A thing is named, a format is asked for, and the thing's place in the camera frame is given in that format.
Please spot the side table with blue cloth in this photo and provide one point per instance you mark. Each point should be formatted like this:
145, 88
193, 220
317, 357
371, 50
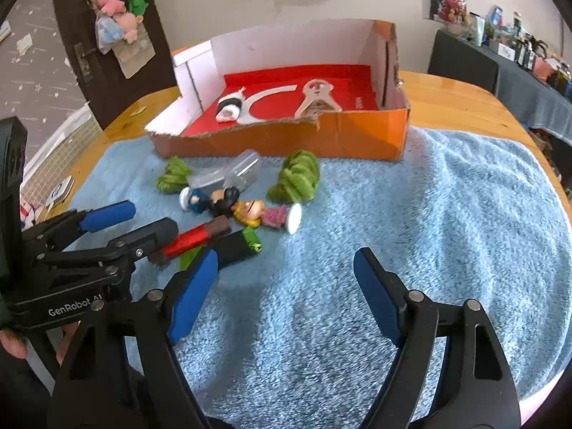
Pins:
536, 94

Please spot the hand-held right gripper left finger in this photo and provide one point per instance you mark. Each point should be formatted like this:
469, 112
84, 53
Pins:
192, 295

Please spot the clear bag of plush toys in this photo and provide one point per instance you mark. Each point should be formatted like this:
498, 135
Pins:
129, 49

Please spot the white cardboard box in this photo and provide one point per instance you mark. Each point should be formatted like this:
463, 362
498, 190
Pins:
357, 136

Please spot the black mouse figurine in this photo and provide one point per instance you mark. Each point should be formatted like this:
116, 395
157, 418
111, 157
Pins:
223, 203

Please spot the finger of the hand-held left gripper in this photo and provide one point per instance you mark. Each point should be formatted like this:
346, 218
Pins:
149, 236
109, 216

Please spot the pink plush toy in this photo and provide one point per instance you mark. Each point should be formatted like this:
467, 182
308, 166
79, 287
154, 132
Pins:
109, 2

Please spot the large green yarn pompom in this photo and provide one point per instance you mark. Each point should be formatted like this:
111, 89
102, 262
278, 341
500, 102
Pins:
295, 176

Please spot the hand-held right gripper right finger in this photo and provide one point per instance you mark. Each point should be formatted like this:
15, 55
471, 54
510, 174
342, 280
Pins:
375, 295

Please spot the small green yarn bundle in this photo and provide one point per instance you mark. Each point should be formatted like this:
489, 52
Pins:
172, 176

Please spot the person's left hand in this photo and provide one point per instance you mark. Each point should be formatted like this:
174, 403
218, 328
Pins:
12, 344

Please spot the row of bottles and boxes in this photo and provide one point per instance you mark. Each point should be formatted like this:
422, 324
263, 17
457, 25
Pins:
523, 44

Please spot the clear plastic container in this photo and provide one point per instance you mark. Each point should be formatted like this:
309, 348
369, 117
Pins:
237, 170

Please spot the blue fluffy towel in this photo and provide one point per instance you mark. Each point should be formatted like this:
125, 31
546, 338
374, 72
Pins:
357, 214

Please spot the red stick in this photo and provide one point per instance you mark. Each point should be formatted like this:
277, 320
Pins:
192, 239

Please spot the red plush toy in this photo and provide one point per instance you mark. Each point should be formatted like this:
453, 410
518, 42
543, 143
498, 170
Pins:
451, 6

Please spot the blonde doll figurine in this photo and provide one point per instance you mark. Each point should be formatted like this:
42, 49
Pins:
250, 214

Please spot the green plush toy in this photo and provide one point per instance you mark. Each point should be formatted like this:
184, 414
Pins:
136, 2

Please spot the green and black paper roll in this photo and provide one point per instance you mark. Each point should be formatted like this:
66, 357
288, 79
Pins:
237, 245

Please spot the dark brown door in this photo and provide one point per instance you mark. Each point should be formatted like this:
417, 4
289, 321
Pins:
67, 9

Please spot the beige wooden clip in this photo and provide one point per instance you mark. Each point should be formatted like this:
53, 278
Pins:
329, 103

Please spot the red flag cloth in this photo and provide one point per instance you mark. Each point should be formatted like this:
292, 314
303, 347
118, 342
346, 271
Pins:
277, 80

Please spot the blue uniformed figurine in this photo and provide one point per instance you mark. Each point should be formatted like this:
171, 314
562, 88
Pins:
196, 201

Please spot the white and black cloth roll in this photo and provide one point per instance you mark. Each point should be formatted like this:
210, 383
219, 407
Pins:
230, 108

